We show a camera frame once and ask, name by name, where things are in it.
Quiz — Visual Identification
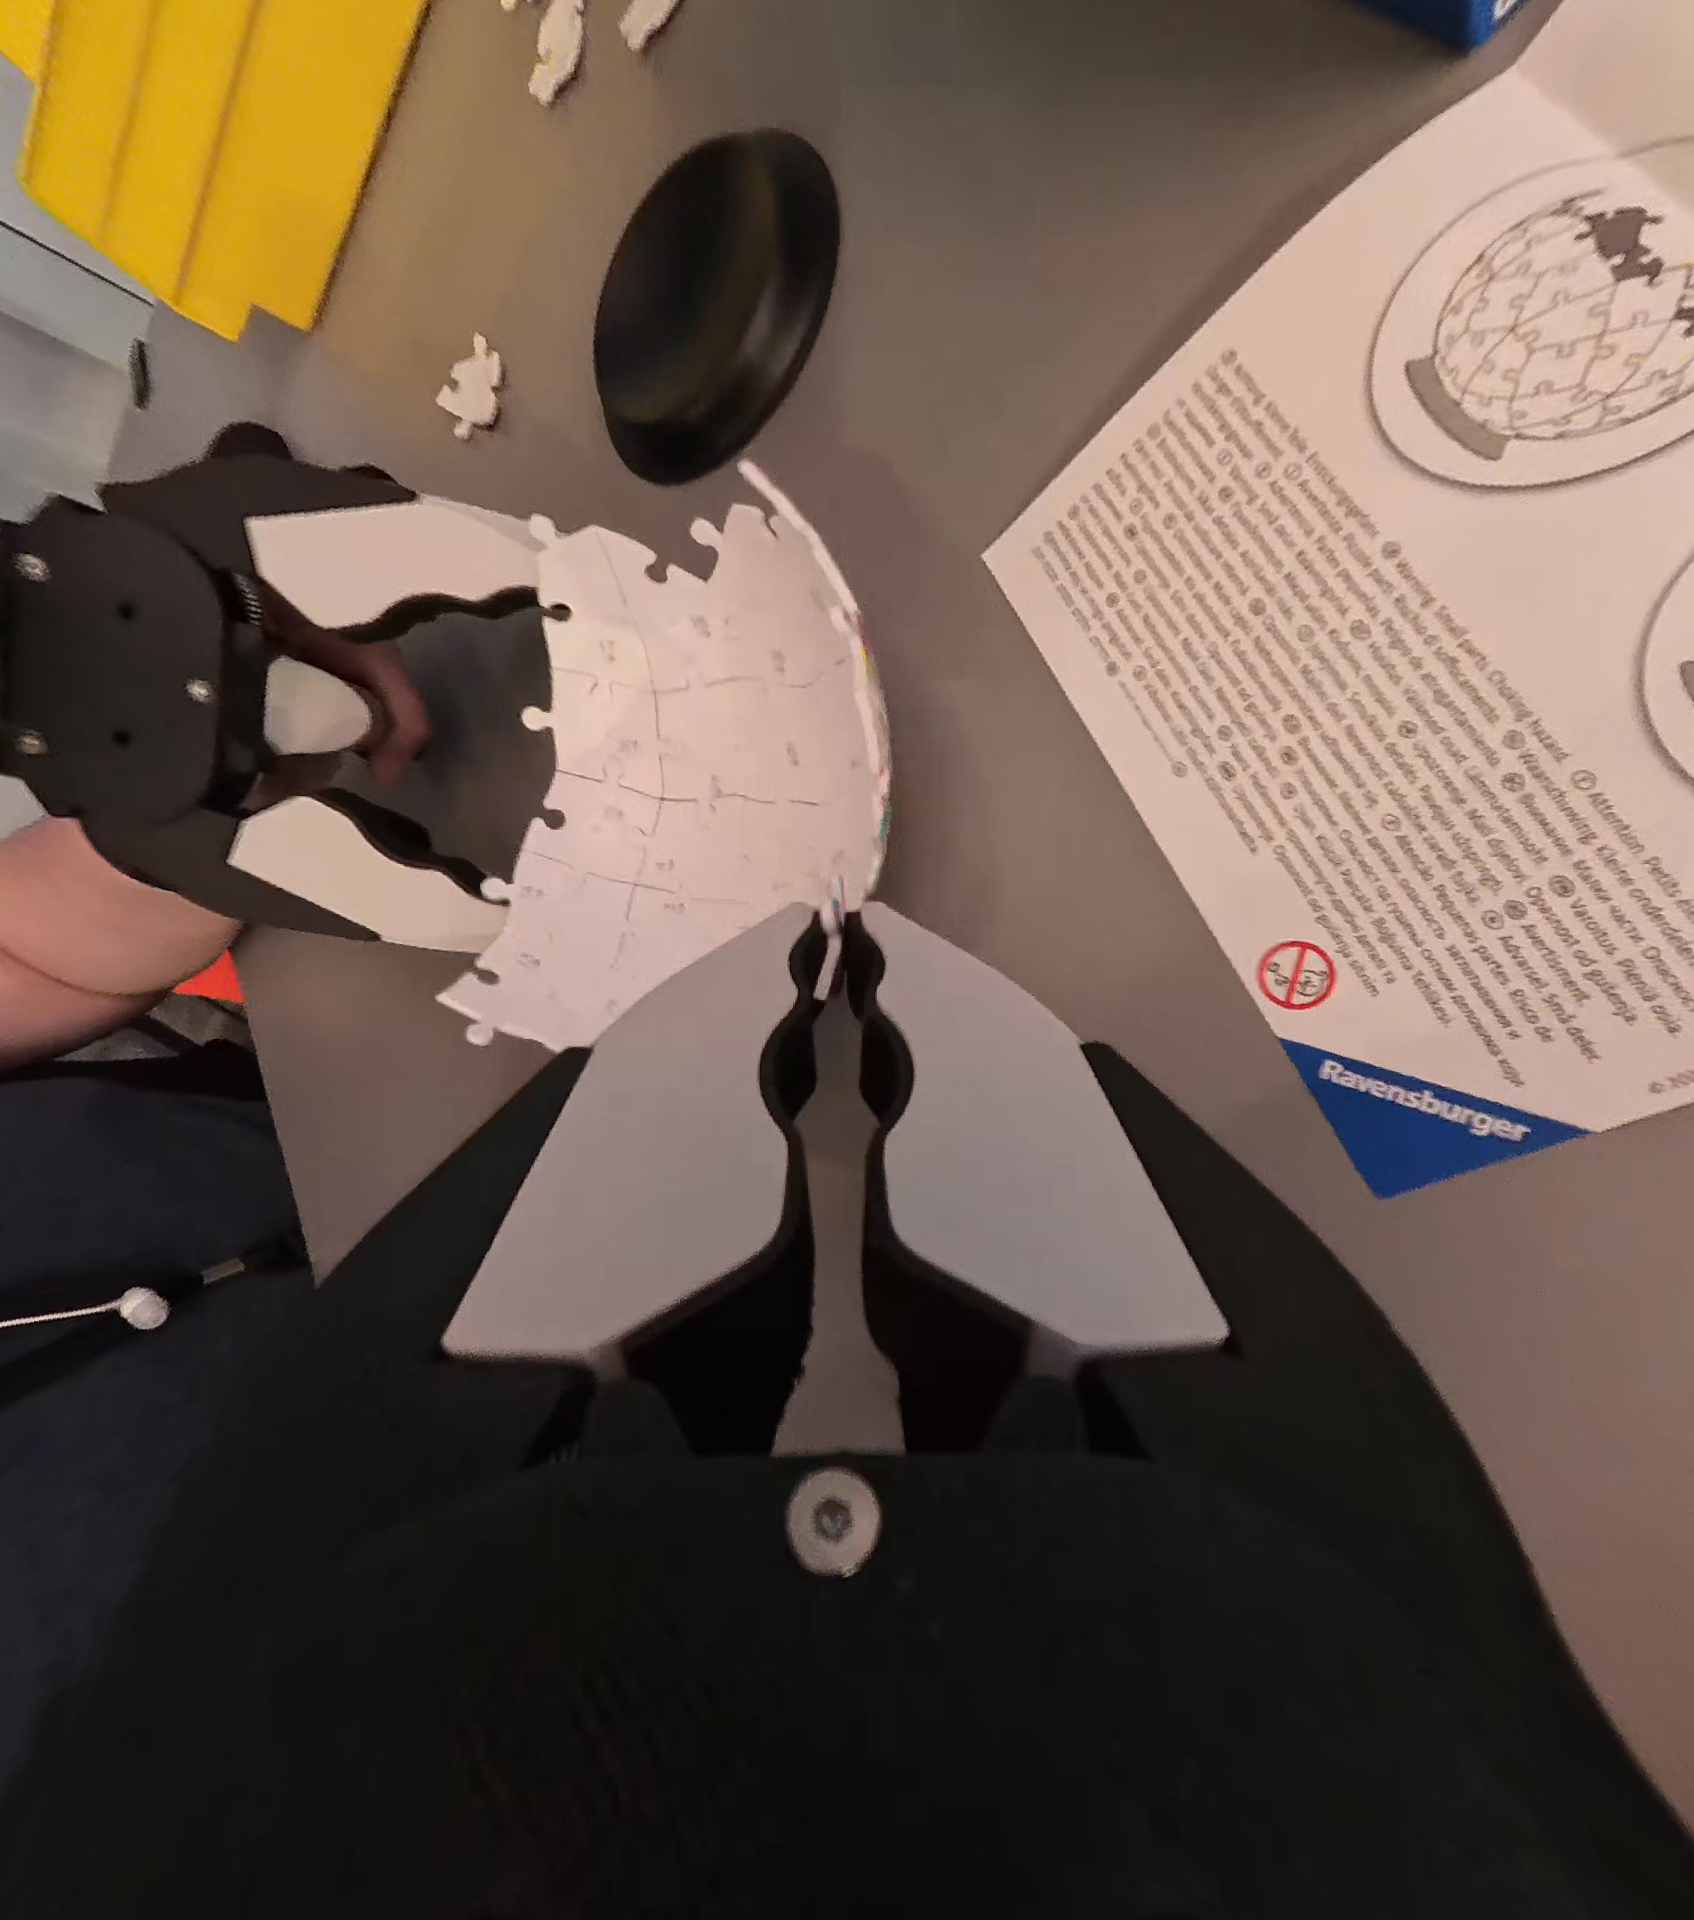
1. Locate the person's left hand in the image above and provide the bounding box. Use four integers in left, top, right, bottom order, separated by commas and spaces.
351, 655, 438, 788

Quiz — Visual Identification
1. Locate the black round ball stand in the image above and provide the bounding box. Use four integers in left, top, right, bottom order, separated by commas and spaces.
590, 128, 840, 487

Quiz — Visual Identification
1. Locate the person's left forearm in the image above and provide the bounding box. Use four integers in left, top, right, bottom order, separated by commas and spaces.
0, 810, 250, 1086

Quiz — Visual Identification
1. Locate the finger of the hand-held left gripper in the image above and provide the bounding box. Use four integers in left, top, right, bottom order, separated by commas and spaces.
242, 495, 572, 636
227, 788, 519, 953

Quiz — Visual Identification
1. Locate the white instruction leaflet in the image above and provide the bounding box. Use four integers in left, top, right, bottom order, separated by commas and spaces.
981, 59, 1694, 1199

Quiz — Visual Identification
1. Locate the scattered loose puzzle pieces group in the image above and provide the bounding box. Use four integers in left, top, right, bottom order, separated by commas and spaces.
436, 0, 682, 434

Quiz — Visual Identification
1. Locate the assembled white puzzle section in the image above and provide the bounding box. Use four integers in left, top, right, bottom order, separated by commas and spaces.
445, 460, 894, 1054

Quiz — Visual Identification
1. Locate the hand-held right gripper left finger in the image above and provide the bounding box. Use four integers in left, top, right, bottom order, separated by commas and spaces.
447, 909, 834, 1376

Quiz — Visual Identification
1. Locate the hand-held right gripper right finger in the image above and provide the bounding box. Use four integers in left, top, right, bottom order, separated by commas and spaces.
848, 900, 1230, 1376

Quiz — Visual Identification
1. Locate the yellow storage bin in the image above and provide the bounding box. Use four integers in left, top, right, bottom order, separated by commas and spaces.
0, 0, 436, 341

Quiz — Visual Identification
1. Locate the colourful puzzle box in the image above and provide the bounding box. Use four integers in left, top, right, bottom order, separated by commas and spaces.
1358, 0, 1522, 44

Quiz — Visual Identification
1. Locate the white drawstring cord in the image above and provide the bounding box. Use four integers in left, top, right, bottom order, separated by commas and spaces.
0, 1285, 174, 1376

